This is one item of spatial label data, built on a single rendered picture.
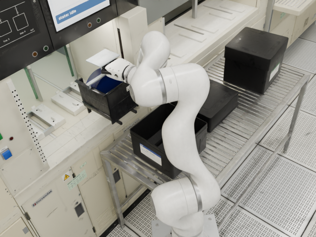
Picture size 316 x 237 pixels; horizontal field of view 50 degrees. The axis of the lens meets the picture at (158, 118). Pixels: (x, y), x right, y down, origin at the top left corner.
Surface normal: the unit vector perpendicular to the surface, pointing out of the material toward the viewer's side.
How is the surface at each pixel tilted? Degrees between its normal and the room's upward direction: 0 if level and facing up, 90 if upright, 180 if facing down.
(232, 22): 0
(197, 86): 69
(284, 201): 0
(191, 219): 31
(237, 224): 0
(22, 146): 90
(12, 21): 90
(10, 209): 90
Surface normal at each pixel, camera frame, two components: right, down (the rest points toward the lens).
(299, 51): -0.06, -0.73
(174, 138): -0.26, 0.33
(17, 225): 0.76, 0.40
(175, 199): 0.07, -0.29
